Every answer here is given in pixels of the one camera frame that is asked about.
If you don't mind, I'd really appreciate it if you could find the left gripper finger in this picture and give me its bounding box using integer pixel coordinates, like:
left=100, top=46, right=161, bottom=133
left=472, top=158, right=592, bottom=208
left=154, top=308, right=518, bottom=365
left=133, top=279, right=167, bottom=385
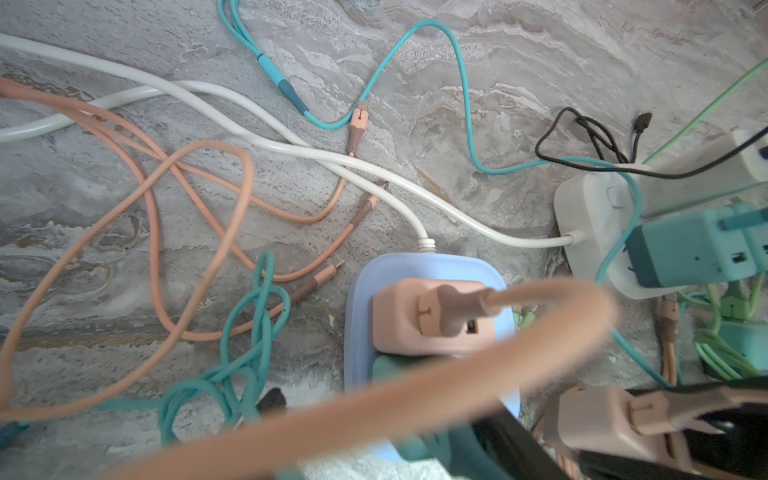
left=470, top=383, right=768, bottom=480

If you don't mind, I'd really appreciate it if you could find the white power strip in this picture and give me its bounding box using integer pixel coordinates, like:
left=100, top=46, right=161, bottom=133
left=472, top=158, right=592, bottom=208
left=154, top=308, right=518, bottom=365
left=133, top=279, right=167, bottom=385
left=554, top=130, right=767, bottom=300

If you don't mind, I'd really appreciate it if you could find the white power cord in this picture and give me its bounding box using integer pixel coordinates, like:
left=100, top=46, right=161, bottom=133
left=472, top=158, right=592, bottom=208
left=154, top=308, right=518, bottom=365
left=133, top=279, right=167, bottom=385
left=0, top=32, right=586, bottom=253

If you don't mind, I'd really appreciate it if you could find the pink charger plug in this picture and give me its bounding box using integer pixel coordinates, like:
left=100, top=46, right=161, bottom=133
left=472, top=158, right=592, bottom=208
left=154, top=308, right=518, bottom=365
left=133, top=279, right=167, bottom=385
left=372, top=278, right=502, bottom=356
left=542, top=385, right=693, bottom=473

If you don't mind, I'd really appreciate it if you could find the light green usb cable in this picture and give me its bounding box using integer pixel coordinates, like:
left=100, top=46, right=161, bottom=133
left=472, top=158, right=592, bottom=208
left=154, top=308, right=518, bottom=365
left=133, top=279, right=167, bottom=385
left=644, top=56, right=768, bottom=382

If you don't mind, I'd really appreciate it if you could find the teal plug from blue strip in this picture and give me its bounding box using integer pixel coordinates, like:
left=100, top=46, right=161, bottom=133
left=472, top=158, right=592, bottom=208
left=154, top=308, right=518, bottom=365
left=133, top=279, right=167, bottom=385
left=372, top=354, right=509, bottom=479

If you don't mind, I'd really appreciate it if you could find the blue power strip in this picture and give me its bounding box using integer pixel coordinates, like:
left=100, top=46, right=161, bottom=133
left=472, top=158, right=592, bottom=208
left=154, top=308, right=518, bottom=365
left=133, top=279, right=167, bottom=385
left=344, top=253, right=515, bottom=393

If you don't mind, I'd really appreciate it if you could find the orange usb cable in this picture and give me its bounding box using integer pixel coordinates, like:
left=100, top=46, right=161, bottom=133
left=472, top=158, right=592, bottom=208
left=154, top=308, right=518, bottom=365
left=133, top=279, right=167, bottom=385
left=0, top=76, right=619, bottom=480

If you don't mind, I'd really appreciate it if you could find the teal usb cable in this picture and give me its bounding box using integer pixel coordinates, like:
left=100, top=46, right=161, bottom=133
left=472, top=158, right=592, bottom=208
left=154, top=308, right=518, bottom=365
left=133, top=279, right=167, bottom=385
left=0, top=0, right=673, bottom=451

